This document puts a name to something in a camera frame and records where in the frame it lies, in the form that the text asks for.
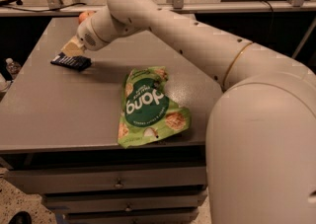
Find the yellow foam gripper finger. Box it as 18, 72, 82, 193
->
61, 36, 86, 56

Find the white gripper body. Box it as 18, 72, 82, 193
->
76, 17, 107, 51

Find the dark blue snack bar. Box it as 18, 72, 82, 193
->
50, 53, 92, 71

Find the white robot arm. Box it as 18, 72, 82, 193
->
62, 0, 316, 224

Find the red apple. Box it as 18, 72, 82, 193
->
78, 11, 95, 24

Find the clear plastic water bottle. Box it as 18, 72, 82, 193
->
6, 58, 22, 79

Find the grey drawer cabinet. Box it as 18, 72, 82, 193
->
0, 18, 211, 224

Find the green rice chips bag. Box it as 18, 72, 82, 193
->
118, 66, 191, 148

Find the black shoe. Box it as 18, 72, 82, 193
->
9, 211, 32, 224

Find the metal frame rail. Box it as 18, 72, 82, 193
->
0, 1, 316, 17

